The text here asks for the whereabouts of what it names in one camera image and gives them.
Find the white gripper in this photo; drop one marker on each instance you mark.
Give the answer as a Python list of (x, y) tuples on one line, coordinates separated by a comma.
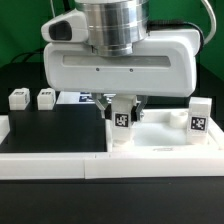
[(162, 64)]

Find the white square table top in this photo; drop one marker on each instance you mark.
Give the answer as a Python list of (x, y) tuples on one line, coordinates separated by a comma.
[(165, 130)]

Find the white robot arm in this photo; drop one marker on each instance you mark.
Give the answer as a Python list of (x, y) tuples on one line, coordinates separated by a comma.
[(112, 47)]

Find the white marker sheet with tags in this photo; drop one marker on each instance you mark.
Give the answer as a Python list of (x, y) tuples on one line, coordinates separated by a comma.
[(66, 98)]

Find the white U-shaped obstacle fence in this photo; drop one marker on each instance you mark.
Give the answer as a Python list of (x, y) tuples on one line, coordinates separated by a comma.
[(95, 165)]

